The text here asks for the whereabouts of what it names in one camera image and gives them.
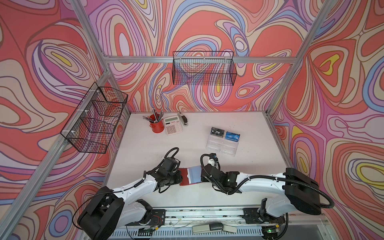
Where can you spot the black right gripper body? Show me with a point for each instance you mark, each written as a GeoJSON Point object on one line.
{"type": "Point", "coordinates": [219, 186]}

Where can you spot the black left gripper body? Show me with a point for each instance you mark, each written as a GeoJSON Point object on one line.
{"type": "Point", "coordinates": [173, 179]}

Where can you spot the red leather card holder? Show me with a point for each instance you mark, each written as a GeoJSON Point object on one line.
{"type": "Point", "coordinates": [191, 176]}

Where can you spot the clear acrylic card stand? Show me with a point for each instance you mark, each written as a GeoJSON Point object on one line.
{"type": "Point", "coordinates": [222, 145]}

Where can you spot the blue credit card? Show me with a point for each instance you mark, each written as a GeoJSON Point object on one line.
{"type": "Point", "coordinates": [232, 136]}

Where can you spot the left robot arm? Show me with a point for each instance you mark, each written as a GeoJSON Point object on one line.
{"type": "Point", "coordinates": [109, 208]}

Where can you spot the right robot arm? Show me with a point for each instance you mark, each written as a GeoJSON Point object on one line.
{"type": "Point", "coordinates": [292, 190]}

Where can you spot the black VIP credit card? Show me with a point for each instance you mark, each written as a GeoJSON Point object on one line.
{"type": "Point", "coordinates": [217, 132]}

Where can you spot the grey foot pedal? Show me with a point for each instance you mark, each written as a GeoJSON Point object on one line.
{"type": "Point", "coordinates": [212, 228]}

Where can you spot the pink desk calculator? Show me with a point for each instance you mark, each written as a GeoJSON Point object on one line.
{"type": "Point", "coordinates": [173, 125]}

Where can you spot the red metal pen bucket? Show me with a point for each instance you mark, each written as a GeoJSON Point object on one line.
{"type": "Point", "coordinates": [157, 127]}

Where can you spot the pens and pencils bunch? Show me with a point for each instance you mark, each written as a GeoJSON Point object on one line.
{"type": "Point", "coordinates": [155, 117]}

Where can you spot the grey black stapler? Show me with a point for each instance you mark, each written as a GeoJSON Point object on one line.
{"type": "Point", "coordinates": [183, 118]}

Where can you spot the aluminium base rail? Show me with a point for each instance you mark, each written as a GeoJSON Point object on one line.
{"type": "Point", "coordinates": [178, 217]}

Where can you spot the black wire basket left wall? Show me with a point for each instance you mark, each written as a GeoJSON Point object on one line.
{"type": "Point", "coordinates": [92, 125]}

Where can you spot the black wire basket wall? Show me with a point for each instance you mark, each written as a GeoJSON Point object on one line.
{"type": "Point", "coordinates": [208, 68]}
{"type": "Point", "coordinates": [92, 125]}

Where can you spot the black wire basket back wall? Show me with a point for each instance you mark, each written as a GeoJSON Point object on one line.
{"type": "Point", "coordinates": [208, 68]}

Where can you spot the aluminium frame post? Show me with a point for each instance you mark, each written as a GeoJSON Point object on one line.
{"type": "Point", "coordinates": [107, 76]}

